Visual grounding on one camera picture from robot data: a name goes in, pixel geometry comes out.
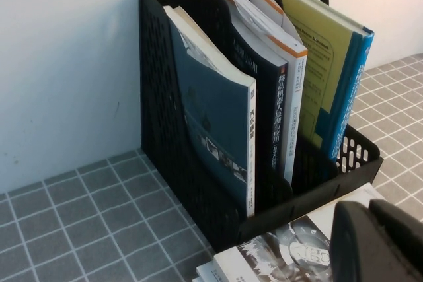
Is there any blue-spine green hardcover book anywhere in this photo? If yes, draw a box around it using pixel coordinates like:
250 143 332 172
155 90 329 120
262 0 375 164

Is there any white paperback book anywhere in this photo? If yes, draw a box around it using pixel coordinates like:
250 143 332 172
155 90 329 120
196 260 232 282

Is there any black plastic book stand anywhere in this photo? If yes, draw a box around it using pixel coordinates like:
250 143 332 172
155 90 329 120
137 0 385 254

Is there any dark navy robotics book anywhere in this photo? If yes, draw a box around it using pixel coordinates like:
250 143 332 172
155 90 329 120
219 0 289 186

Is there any white-spine paperback book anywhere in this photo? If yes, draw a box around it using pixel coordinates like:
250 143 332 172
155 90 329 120
162 5 257 219

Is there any white orange ROS2 book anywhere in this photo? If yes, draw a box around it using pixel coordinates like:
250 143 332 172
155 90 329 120
249 0 309 186

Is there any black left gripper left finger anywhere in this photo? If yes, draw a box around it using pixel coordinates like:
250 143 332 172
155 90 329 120
330 200 423 282

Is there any grey grid tablecloth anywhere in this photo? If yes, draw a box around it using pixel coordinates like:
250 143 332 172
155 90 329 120
0 53 423 282

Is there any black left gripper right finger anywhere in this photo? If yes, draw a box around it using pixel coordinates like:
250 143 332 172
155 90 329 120
368 197 423 273

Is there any white autonomous driving book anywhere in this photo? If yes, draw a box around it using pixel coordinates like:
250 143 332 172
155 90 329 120
213 181 386 282

